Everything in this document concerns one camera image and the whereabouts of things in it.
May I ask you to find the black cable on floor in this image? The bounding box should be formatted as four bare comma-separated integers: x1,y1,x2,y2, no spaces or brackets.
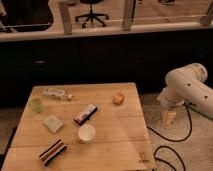
146,103,194,171

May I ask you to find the green plastic cup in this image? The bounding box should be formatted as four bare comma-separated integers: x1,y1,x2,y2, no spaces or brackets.
29,98,43,113

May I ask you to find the small orange apple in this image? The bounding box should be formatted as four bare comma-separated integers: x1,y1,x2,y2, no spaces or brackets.
113,92,125,105

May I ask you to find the black white rectangular box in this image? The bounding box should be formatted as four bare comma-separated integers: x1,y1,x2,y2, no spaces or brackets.
74,104,98,125

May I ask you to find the black office chair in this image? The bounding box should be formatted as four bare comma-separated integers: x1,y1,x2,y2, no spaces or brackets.
75,0,109,28

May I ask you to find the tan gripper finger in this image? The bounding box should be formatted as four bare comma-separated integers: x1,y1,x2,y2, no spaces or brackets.
162,110,176,126

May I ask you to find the white paper cup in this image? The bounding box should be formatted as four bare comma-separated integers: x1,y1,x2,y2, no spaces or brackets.
78,124,96,143

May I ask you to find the striped brown black box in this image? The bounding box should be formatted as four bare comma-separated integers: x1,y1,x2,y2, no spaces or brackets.
39,140,67,166

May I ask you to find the clear plastic bottle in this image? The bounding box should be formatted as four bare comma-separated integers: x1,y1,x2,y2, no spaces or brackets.
43,88,73,100

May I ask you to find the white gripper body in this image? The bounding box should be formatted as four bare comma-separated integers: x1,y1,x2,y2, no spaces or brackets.
157,87,183,109

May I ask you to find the wooden folding table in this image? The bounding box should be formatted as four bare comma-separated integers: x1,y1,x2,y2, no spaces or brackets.
2,83,156,171

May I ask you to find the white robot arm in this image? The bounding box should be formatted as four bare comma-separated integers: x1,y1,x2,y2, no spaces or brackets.
157,63,213,121

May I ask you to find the pale square sponge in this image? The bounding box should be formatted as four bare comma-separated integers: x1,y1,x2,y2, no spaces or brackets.
43,115,64,133

